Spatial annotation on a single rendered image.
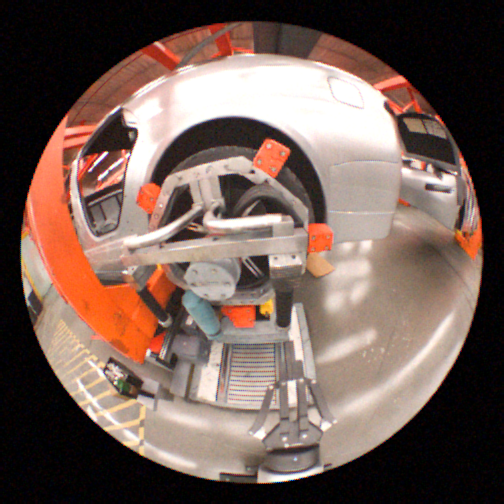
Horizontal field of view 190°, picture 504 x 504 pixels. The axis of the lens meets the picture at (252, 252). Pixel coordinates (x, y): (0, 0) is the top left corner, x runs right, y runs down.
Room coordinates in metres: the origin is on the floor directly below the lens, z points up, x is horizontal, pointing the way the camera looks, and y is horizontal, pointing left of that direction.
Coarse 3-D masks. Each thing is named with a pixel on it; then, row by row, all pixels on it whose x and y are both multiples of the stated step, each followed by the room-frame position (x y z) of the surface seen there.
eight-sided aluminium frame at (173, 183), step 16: (224, 160) 0.40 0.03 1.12; (240, 160) 0.39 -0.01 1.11; (176, 176) 0.41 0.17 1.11; (192, 176) 0.41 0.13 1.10; (208, 176) 0.40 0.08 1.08; (256, 176) 0.39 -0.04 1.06; (160, 192) 0.42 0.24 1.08; (176, 192) 0.46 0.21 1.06; (288, 192) 0.38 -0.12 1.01; (160, 208) 0.42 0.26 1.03; (304, 208) 0.37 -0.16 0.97; (160, 224) 0.44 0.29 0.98; (304, 224) 0.37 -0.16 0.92; (304, 256) 0.37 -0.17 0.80; (176, 272) 0.46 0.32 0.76; (256, 288) 0.45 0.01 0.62; (224, 304) 0.41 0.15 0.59; (240, 304) 0.40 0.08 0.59; (256, 304) 0.39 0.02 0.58
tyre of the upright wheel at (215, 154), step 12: (192, 156) 0.50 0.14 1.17; (204, 156) 0.49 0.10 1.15; (216, 156) 0.48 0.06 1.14; (228, 156) 0.48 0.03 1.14; (240, 156) 0.47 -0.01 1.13; (252, 156) 0.47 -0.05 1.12; (180, 168) 0.50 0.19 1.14; (288, 168) 0.47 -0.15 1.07; (276, 180) 0.46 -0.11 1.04; (288, 180) 0.46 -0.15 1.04; (300, 192) 0.45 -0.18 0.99; (312, 216) 0.45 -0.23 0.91; (168, 240) 0.52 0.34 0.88; (180, 264) 0.52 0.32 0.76; (240, 288) 0.49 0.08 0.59
